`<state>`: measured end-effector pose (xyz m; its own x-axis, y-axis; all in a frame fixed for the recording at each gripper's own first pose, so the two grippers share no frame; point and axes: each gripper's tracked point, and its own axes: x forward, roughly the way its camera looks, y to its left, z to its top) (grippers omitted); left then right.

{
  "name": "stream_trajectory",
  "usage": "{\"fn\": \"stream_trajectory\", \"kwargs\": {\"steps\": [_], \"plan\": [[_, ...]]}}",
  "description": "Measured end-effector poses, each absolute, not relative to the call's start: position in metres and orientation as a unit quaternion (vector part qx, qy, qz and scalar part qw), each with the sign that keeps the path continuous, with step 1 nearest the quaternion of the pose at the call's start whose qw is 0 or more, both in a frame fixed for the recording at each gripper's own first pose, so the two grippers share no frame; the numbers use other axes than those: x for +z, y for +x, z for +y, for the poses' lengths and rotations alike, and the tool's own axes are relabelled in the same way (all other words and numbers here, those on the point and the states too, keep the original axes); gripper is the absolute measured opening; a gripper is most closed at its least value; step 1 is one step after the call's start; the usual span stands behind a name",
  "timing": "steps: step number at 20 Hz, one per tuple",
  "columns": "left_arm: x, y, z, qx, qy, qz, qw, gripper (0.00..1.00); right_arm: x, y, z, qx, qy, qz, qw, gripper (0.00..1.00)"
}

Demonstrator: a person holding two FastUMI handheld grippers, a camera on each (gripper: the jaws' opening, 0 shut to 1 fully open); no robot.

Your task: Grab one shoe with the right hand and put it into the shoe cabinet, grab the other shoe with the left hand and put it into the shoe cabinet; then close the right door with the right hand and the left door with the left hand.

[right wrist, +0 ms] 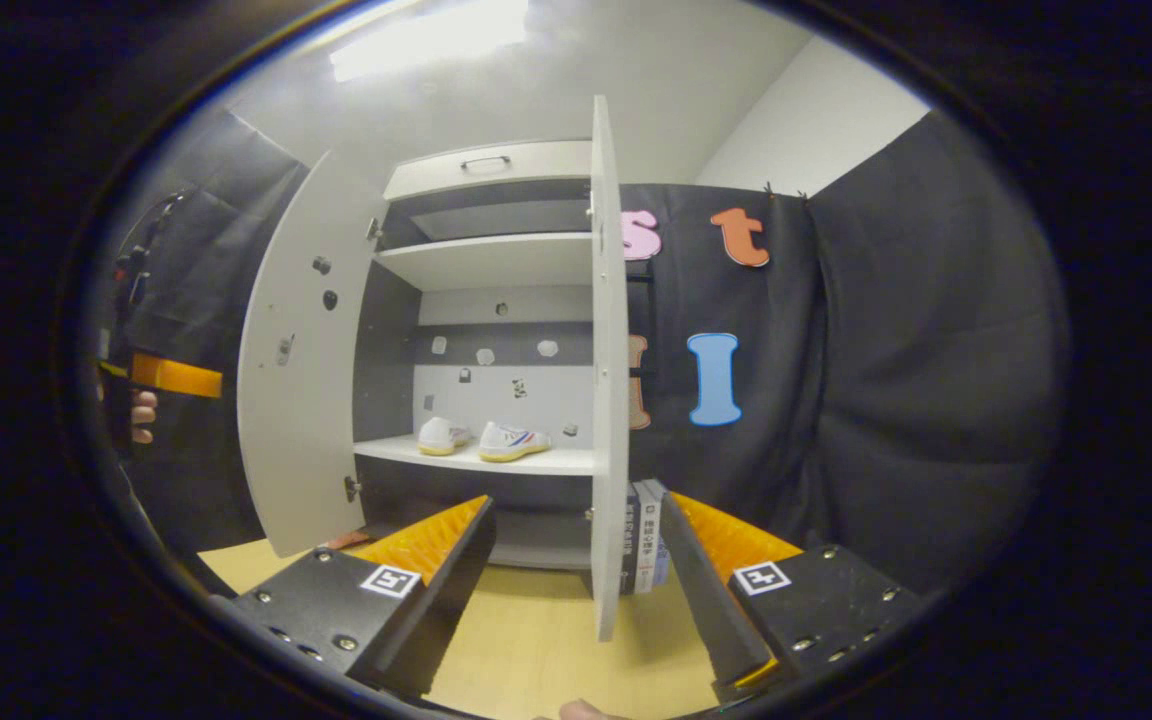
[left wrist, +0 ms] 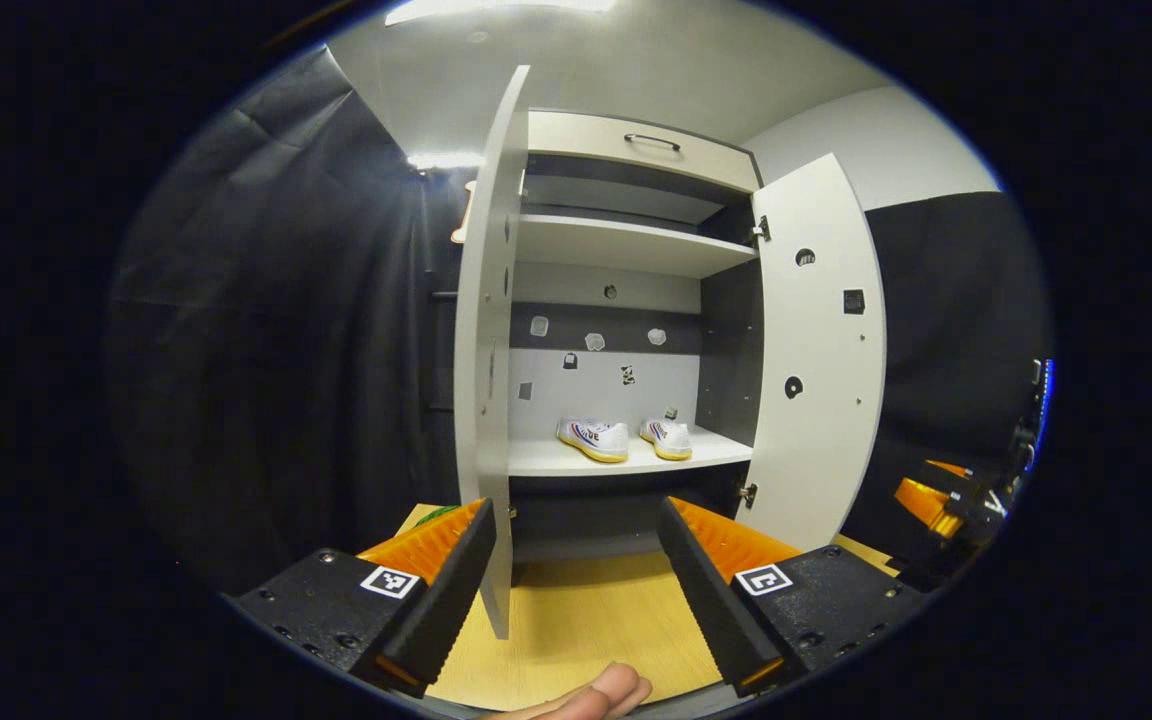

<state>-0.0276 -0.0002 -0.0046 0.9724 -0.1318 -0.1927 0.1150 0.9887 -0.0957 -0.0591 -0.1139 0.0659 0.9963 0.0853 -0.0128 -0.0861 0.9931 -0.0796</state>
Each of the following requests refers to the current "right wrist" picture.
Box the white book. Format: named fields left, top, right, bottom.
left=636, top=490, right=662, bottom=593

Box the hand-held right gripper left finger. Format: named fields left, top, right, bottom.
left=211, top=494, right=497, bottom=701

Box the white striped shoe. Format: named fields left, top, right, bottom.
left=418, top=417, right=472, bottom=457
left=478, top=421, right=552, bottom=463

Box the dark book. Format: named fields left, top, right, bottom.
left=622, top=482, right=640, bottom=596

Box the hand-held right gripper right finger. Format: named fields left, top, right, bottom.
left=658, top=490, right=922, bottom=701

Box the white cabinet drawer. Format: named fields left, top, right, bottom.
left=383, top=140, right=594, bottom=201

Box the white cabinet door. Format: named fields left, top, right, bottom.
left=236, top=150, right=387, bottom=559
left=588, top=95, right=632, bottom=643

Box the black backdrop cloth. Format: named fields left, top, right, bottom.
left=86, top=105, right=1072, bottom=591

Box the white shoe cabinet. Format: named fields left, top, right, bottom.
left=351, top=140, right=602, bottom=573

